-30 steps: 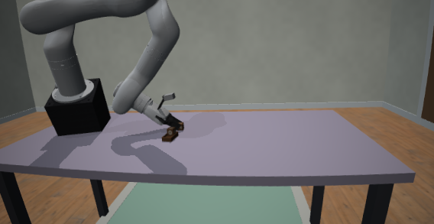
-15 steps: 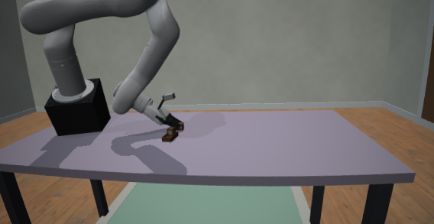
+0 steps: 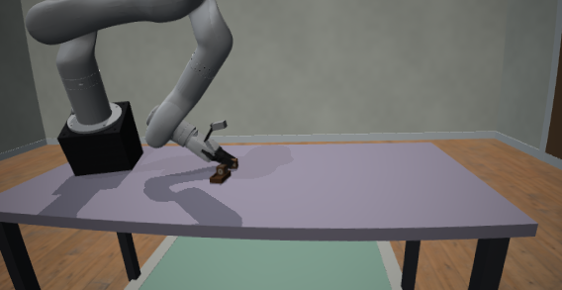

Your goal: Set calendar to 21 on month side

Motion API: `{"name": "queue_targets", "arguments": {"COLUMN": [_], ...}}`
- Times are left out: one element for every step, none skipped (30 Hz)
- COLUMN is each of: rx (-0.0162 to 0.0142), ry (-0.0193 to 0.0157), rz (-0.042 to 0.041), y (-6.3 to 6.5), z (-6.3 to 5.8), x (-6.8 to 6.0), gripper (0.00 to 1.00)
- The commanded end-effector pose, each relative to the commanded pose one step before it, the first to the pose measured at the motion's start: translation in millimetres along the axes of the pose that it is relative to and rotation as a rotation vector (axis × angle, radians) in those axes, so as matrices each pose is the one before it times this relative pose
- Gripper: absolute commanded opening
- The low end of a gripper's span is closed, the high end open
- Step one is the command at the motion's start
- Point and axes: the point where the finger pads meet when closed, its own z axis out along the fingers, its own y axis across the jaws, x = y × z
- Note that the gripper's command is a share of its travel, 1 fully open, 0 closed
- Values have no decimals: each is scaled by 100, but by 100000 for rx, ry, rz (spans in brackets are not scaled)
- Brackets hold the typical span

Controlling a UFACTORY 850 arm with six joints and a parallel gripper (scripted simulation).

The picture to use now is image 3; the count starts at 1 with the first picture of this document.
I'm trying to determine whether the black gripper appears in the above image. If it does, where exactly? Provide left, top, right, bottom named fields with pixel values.
left=185, top=130, right=235, bottom=168

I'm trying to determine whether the brown number cube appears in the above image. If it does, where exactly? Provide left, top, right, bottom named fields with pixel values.
left=230, top=158, right=238, bottom=169
left=216, top=164, right=229, bottom=176

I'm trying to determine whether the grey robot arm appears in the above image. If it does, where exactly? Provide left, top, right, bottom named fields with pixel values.
left=26, top=0, right=233, bottom=148

